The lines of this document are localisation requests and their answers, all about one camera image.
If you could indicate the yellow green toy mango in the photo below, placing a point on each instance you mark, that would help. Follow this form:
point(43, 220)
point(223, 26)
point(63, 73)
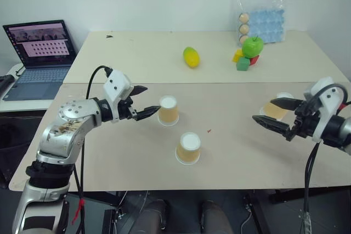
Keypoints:
point(191, 57)

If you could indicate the black device on side table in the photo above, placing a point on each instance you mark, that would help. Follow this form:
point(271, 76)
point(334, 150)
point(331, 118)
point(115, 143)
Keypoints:
point(5, 80)

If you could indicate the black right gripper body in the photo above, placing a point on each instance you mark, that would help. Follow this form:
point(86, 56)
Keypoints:
point(304, 123)

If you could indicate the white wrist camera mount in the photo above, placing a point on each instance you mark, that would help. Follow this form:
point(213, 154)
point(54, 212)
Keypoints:
point(116, 83)
point(327, 102)

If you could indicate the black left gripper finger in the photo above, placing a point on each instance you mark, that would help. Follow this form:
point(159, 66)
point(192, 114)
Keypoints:
point(148, 112)
point(140, 90)

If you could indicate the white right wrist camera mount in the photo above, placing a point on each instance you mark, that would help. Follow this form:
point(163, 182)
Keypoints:
point(327, 102)

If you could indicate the blue egg tray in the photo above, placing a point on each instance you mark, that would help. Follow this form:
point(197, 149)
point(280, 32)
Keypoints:
point(268, 24)

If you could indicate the yellow toy block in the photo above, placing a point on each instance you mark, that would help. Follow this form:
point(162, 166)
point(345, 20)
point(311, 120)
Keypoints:
point(237, 56)

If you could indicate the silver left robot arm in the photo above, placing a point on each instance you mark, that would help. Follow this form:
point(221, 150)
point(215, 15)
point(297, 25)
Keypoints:
point(68, 120)

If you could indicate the dark rounded shape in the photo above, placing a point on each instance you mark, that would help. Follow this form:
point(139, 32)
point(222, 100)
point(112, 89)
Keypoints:
point(215, 217)
point(152, 217)

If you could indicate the open grey laptop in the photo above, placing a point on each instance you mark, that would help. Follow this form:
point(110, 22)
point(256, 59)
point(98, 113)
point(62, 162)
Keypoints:
point(41, 61)

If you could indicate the green toy block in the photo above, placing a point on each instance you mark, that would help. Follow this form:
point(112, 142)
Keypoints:
point(242, 64)

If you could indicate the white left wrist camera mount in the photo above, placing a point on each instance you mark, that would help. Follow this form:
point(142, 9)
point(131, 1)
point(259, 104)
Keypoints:
point(116, 83)

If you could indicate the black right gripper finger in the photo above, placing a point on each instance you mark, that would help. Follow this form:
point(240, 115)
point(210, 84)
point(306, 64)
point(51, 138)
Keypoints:
point(272, 124)
point(286, 104)

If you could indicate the green toy apple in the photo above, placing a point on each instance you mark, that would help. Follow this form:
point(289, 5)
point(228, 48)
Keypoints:
point(252, 47)

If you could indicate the black table frame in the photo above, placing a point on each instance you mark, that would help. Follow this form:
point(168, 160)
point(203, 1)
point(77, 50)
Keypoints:
point(301, 195)

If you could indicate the clear plastic bag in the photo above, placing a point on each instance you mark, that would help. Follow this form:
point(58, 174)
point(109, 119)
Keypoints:
point(238, 1)

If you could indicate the red toy block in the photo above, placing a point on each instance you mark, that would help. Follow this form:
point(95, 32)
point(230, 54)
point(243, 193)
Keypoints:
point(254, 60)

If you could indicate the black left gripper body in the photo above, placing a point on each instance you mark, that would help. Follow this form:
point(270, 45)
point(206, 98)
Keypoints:
point(125, 109)

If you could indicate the tan paper cup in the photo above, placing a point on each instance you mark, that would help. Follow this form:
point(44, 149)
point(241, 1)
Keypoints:
point(271, 111)
point(188, 150)
point(167, 113)

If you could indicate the brown egg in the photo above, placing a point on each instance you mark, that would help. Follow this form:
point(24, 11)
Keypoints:
point(243, 17)
point(244, 29)
point(243, 40)

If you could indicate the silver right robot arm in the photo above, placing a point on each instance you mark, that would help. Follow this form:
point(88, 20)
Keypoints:
point(342, 130)

